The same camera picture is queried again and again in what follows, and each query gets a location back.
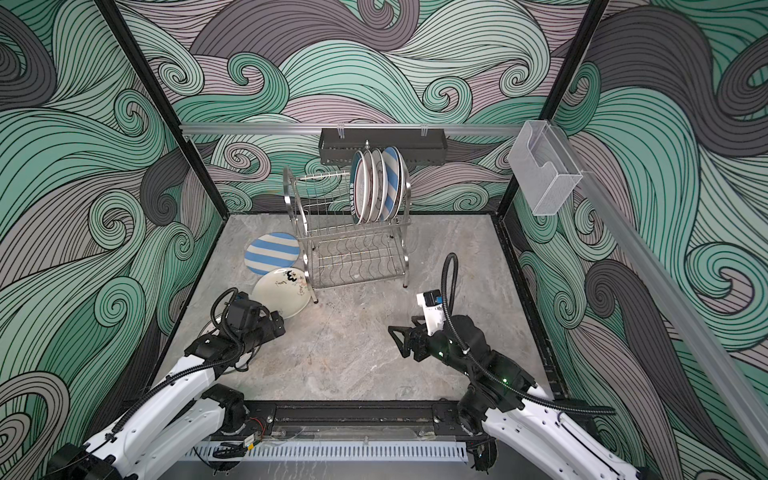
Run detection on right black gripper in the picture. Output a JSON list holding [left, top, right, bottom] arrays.
[[389, 314, 479, 382]]

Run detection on orange sun plate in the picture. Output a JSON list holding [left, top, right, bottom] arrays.
[[198, 321, 216, 337]]

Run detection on blue striped plate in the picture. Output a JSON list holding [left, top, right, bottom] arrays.
[[382, 146, 403, 220], [244, 232, 300, 275]]

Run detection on green rimmed white plate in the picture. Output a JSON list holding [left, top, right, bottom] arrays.
[[350, 151, 370, 224]]

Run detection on white plate cloud emblem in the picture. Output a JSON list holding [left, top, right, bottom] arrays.
[[371, 149, 387, 222]]

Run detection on white plate red characters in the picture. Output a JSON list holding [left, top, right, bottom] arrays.
[[365, 150, 380, 222]]

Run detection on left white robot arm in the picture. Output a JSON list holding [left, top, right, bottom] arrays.
[[45, 288, 285, 479]]

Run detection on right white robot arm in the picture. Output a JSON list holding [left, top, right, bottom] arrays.
[[388, 315, 657, 479]]

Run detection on white plate black squiggle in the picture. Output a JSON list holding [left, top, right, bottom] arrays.
[[250, 267, 312, 319]]

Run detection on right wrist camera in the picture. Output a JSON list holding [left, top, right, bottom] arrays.
[[416, 290, 446, 336]]

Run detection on right black corrugated cable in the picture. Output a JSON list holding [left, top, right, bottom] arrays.
[[440, 252, 618, 416]]

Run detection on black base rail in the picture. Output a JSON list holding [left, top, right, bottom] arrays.
[[113, 398, 592, 428]]

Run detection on steel wire dish rack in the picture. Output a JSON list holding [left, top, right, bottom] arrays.
[[282, 152, 411, 290]]

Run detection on white slotted cable duct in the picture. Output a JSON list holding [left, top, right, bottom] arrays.
[[185, 440, 469, 464]]

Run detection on black perforated wall shelf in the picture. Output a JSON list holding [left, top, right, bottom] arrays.
[[318, 129, 448, 166]]

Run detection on clear acrylic wall box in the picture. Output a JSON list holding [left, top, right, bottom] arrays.
[[507, 120, 583, 216]]

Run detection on aluminium wall rail back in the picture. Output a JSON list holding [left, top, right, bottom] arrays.
[[180, 122, 522, 137]]

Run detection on aluminium wall rail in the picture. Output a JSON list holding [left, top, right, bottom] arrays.
[[551, 125, 767, 460], [180, 122, 522, 137]]

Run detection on aluminium wall rail right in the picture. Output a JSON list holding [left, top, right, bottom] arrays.
[[551, 125, 767, 460]]

